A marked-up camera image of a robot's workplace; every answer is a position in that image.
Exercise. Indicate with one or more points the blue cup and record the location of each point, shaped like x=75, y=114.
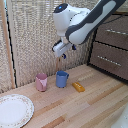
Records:
x=61, y=79

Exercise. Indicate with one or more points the white patterned plate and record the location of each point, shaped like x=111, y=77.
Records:
x=14, y=110

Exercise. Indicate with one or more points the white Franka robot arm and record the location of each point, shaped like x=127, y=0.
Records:
x=83, y=20

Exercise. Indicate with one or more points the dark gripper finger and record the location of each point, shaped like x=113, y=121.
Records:
x=63, y=56
x=73, y=47

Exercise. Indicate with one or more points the wooden screen post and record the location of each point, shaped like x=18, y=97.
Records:
x=7, y=43

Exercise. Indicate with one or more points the pink cup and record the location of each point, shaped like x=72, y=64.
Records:
x=41, y=82

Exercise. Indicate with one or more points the beige bamboo screen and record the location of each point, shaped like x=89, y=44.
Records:
x=33, y=36

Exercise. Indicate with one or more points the yellow rectangular block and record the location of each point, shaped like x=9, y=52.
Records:
x=78, y=87

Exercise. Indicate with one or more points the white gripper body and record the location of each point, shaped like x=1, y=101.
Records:
x=61, y=48

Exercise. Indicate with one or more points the brown drawer cabinet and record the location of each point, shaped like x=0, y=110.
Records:
x=110, y=53

